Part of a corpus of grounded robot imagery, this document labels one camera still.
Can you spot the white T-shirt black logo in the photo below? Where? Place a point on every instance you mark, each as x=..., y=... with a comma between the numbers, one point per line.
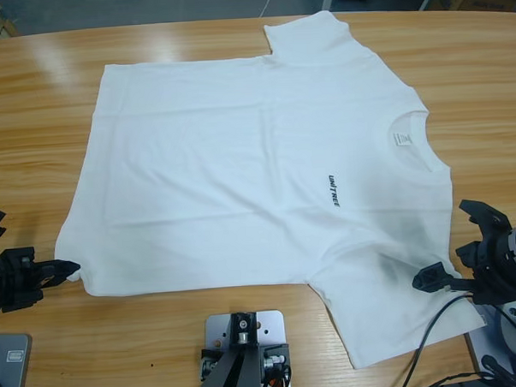
x=218, y=161

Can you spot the white mounting plate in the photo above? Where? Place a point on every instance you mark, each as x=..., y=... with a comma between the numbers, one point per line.
x=272, y=323

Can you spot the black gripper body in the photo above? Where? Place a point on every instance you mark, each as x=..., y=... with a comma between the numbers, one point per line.
x=11, y=281
x=493, y=277

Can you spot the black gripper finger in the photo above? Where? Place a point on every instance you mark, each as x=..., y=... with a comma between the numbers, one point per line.
x=62, y=275
x=433, y=276
x=60, y=266

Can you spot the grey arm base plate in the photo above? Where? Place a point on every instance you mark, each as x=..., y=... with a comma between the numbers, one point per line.
x=483, y=353
x=11, y=375

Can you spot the dark camera post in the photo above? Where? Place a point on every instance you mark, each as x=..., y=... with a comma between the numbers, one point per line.
x=236, y=383

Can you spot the black corner bracket silver knob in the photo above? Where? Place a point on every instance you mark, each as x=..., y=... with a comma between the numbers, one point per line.
x=207, y=367
x=273, y=357

